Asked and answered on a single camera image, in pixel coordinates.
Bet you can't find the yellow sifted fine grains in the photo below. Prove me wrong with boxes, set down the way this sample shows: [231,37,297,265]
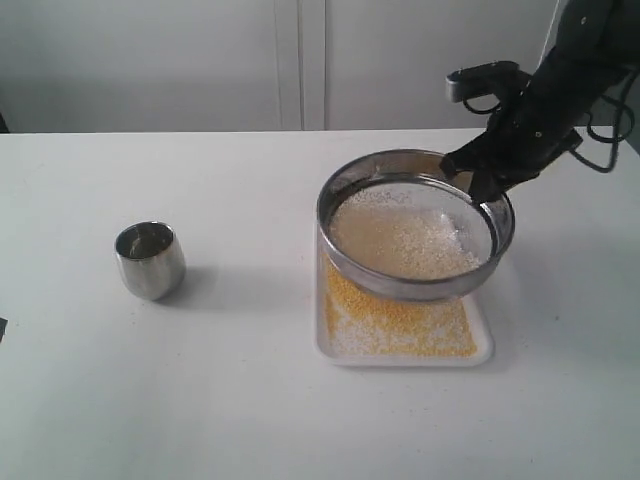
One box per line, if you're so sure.
[324,260,478,357]

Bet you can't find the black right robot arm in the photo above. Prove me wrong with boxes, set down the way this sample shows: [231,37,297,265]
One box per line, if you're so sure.
[440,1,639,203]

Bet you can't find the yellow-white powder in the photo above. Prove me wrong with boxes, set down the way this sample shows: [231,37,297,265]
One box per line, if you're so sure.
[329,183,492,280]

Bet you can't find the clear plastic tray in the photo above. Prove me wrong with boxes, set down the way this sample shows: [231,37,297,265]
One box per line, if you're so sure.
[313,232,494,368]

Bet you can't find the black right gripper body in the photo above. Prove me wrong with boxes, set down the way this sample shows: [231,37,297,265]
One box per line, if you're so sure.
[474,94,584,194]

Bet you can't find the round steel mesh sieve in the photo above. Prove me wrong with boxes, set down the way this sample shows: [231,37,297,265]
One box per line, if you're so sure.
[316,149,515,302]

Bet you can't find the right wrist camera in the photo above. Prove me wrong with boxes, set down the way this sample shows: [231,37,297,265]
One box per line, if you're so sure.
[445,61,531,103]

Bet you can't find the stainless steel cup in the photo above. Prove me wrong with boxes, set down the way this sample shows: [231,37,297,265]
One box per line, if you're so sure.
[114,221,186,301]

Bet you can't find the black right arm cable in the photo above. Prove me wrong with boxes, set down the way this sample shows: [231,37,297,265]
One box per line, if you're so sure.
[569,69,636,175]

